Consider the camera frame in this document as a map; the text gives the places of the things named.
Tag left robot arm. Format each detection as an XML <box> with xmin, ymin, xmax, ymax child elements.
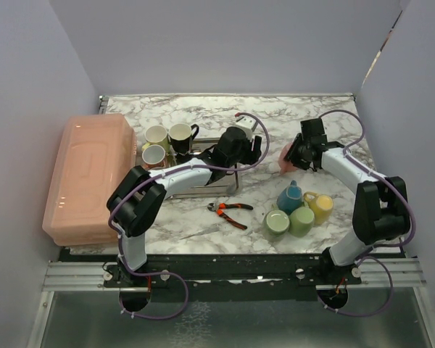
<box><xmin>107</xmin><ymin>126</ymin><xmax>262</xmax><ymax>286</ymax></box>

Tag blue mug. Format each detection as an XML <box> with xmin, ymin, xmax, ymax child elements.
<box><xmin>276</xmin><ymin>181</ymin><xmax>302</xmax><ymax>215</ymax></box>

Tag yellow mug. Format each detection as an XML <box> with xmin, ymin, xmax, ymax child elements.
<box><xmin>303</xmin><ymin>191</ymin><xmax>334</xmax><ymax>225</ymax></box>

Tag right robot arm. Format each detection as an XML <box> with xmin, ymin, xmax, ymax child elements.
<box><xmin>284</xmin><ymin>118</ymin><xmax>415</xmax><ymax>283</ymax></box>

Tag orange black pliers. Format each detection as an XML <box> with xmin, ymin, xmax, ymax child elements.
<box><xmin>207</xmin><ymin>202</ymin><xmax>254</xmax><ymax>231</ymax></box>

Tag purple cable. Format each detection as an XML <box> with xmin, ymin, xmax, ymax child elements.
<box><xmin>317</xmin><ymin>109</ymin><xmax>418</xmax><ymax>317</ymax></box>
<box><xmin>107</xmin><ymin>112</ymin><xmax>271</xmax><ymax>320</ymax></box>

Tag silver metal tray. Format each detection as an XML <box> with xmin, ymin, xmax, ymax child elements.
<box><xmin>166</xmin><ymin>137</ymin><xmax>243</xmax><ymax>199</ymax></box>

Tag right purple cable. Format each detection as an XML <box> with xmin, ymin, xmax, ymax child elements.
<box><xmin>317</xmin><ymin>109</ymin><xmax>418</xmax><ymax>317</ymax></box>

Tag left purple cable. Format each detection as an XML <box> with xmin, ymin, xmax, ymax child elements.
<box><xmin>107</xmin><ymin>112</ymin><xmax>271</xmax><ymax>320</ymax></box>

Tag black glossy mug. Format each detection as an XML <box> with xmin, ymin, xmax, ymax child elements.
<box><xmin>169</xmin><ymin>123</ymin><xmax>199</xmax><ymax>162</ymax></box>

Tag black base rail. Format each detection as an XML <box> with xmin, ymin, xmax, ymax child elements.
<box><xmin>58</xmin><ymin>252</ymin><xmax>405</xmax><ymax>304</ymax></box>

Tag aluminium frame rail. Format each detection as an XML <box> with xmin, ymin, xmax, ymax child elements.
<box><xmin>41</xmin><ymin>262</ymin><xmax>112</xmax><ymax>291</ymax></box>

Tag light pink mug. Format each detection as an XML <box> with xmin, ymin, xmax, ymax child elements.
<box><xmin>278</xmin><ymin>143</ymin><xmax>298</xmax><ymax>175</ymax></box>

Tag salmon pink mug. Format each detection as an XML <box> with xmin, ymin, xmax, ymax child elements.
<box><xmin>141</xmin><ymin>144</ymin><xmax>167</xmax><ymax>170</ymax></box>

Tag green tilted mug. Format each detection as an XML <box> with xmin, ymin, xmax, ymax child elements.
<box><xmin>289</xmin><ymin>203</ymin><xmax>315</xmax><ymax>238</ymax></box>

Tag yellow-green faceted mug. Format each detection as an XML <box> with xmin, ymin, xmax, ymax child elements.
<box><xmin>142</xmin><ymin>125</ymin><xmax>170</xmax><ymax>153</ymax></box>

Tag pale green upright mug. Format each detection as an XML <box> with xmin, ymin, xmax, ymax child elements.
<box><xmin>263</xmin><ymin>210</ymin><xmax>290</xmax><ymax>237</ymax></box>

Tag pink plastic storage box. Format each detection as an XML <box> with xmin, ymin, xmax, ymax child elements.
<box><xmin>42</xmin><ymin>114</ymin><xmax>136</xmax><ymax>247</ymax></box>

